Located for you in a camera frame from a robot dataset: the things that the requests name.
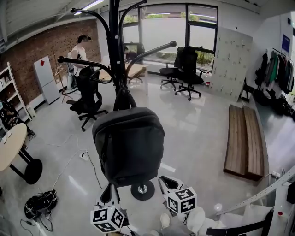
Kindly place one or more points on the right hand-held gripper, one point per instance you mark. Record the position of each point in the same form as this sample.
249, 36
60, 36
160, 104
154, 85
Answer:
182, 200

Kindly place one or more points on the wooden tripod stand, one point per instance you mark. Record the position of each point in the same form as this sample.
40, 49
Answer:
61, 85

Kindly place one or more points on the white power strip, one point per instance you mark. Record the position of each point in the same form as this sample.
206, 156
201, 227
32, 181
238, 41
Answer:
276, 174
84, 156

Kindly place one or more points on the ceiling strip light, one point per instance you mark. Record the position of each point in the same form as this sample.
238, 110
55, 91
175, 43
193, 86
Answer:
92, 4

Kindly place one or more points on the white table lamp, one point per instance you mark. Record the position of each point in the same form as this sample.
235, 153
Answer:
106, 61

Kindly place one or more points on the pile of black bags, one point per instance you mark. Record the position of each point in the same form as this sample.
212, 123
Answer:
274, 103

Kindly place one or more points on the white metal shelf unit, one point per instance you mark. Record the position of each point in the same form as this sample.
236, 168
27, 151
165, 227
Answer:
258, 194

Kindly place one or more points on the white device with red button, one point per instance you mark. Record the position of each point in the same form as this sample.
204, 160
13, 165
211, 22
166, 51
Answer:
281, 221

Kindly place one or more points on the dark grey backpack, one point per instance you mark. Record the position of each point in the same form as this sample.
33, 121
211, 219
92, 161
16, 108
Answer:
129, 143

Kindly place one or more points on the white fridge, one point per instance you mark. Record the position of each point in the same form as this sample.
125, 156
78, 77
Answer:
47, 78

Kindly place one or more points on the grey locker cabinet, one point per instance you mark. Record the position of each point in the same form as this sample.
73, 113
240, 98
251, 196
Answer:
230, 64

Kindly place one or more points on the person's white shoe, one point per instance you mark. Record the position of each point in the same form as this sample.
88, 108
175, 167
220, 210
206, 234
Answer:
165, 220

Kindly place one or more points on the light wooden desk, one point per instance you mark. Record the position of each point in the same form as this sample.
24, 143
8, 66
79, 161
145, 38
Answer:
138, 68

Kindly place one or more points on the row of hanging clothes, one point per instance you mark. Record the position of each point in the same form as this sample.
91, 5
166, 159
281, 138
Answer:
276, 69

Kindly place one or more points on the round wooden table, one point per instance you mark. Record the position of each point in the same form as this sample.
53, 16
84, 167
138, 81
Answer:
11, 147

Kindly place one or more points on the black office chair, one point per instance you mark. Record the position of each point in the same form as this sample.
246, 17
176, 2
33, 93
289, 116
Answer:
190, 69
136, 79
170, 71
88, 96

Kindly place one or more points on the black coat rack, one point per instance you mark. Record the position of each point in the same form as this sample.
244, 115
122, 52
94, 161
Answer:
114, 46

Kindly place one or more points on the person's right forearm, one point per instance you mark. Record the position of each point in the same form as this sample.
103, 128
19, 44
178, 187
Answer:
200, 219

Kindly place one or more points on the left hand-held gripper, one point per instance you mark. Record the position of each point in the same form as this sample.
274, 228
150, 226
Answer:
107, 219

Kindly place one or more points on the black folding stand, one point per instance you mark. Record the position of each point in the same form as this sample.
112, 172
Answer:
246, 90

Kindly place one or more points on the blue wall poster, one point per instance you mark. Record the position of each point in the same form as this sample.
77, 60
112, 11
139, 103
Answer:
286, 43

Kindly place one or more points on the black-framed window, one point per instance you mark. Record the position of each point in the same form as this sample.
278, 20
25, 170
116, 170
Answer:
161, 34

